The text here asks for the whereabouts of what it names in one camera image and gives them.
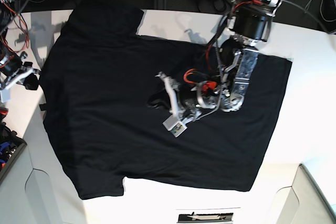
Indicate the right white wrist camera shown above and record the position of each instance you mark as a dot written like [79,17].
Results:
[4,95]

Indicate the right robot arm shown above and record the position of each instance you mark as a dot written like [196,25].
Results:
[11,18]

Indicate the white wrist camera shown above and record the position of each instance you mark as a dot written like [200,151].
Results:
[174,125]
[4,95]

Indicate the black graphic t-shirt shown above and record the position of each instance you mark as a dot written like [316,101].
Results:
[97,80]

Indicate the black tape strip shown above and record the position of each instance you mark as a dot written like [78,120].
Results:
[43,107]

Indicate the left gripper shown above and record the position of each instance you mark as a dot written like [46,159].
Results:
[186,102]

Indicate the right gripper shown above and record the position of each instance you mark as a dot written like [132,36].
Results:
[18,72]

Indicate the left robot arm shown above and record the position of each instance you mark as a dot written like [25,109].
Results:
[224,85]

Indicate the printed paper sheet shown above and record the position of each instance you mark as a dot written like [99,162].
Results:
[218,215]

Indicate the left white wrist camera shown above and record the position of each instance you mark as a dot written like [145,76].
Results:
[174,125]

